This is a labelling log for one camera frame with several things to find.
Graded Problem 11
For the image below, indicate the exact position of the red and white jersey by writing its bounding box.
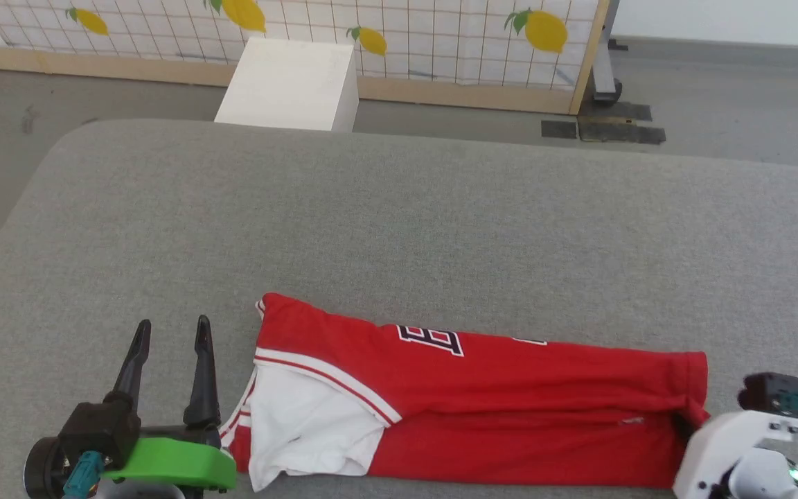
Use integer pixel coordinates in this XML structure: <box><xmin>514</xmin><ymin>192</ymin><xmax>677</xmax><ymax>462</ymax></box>
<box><xmin>220</xmin><ymin>292</ymin><xmax>711</xmax><ymax>491</ymax></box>

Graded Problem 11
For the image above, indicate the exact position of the grey fabric sofa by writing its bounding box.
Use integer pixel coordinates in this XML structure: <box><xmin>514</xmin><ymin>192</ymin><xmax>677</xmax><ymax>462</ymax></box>
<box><xmin>0</xmin><ymin>118</ymin><xmax>798</xmax><ymax>499</ymax></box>

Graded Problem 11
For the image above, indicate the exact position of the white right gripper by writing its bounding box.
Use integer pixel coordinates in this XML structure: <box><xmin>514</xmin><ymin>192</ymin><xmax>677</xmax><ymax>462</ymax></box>
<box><xmin>673</xmin><ymin>410</ymin><xmax>798</xmax><ymax>499</ymax></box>

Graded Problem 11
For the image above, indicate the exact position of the white square box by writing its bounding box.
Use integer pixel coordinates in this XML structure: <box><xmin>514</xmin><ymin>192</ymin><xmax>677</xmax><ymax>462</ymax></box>
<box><xmin>214</xmin><ymin>37</ymin><xmax>360</xmax><ymax>132</ymax></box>

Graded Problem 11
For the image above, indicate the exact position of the lemon print partition screen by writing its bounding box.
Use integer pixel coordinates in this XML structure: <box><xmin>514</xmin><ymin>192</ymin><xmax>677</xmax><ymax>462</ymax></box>
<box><xmin>0</xmin><ymin>0</ymin><xmax>611</xmax><ymax>116</ymax></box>

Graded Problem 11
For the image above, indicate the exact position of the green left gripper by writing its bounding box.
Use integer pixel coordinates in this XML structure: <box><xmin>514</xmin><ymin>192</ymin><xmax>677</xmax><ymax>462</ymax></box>
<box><xmin>24</xmin><ymin>315</ymin><xmax>238</xmax><ymax>499</ymax></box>

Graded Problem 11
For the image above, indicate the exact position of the grey wheeled stand base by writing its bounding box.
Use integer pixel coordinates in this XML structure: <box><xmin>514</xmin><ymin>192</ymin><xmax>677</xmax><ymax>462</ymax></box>
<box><xmin>592</xmin><ymin>0</ymin><xmax>626</xmax><ymax>107</ymax></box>

